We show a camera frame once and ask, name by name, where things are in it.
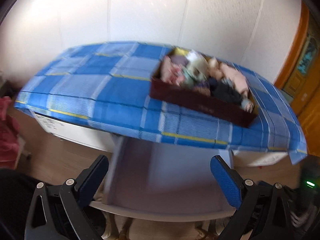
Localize wooden door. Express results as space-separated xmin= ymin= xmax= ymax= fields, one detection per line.
xmin=282 ymin=37 xmax=320 ymax=155

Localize red cloth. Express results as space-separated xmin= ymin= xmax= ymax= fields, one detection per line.
xmin=0 ymin=96 xmax=20 ymax=169

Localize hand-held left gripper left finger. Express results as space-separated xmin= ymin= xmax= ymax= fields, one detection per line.
xmin=24 ymin=154 xmax=110 ymax=240

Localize white drawer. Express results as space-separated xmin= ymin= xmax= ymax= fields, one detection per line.
xmin=104 ymin=135 xmax=237 ymax=222

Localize blue plaid cloth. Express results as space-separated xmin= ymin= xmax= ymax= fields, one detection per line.
xmin=14 ymin=41 xmax=308 ymax=165

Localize pink and white sock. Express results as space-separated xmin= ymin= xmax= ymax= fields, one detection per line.
xmin=160 ymin=55 xmax=187 ymax=85

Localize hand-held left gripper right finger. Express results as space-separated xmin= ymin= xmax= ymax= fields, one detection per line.
xmin=210 ymin=155 xmax=300 ymax=240

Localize person's dark trousers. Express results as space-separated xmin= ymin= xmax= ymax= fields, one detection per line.
xmin=0 ymin=167 xmax=35 ymax=240

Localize flower pattern glass door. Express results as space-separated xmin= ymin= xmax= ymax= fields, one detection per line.
xmin=296 ymin=37 xmax=318 ymax=75

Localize wooden door frame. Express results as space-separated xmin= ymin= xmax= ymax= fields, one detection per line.
xmin=274 ymin=2 xmax=310 ymax=87

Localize brown tin box gold inside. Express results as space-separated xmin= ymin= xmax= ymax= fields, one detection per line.
xmin=149 ymin=46 xmax=259 ymax=128

